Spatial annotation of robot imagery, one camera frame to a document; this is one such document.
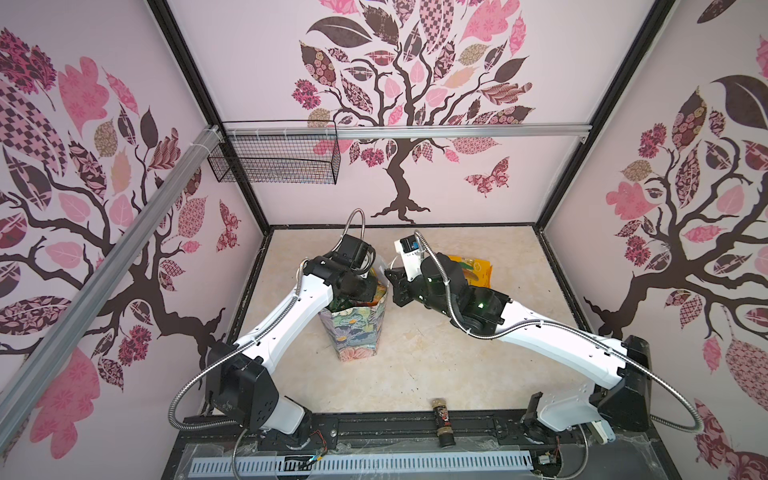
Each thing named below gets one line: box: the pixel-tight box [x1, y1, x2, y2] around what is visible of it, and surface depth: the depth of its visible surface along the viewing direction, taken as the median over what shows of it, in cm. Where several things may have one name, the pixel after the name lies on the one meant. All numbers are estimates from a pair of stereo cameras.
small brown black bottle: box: [431, 397, 456, 448], surface depth 74 cm
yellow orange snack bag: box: [448, 255, 493, 288], surface depth 102 cm
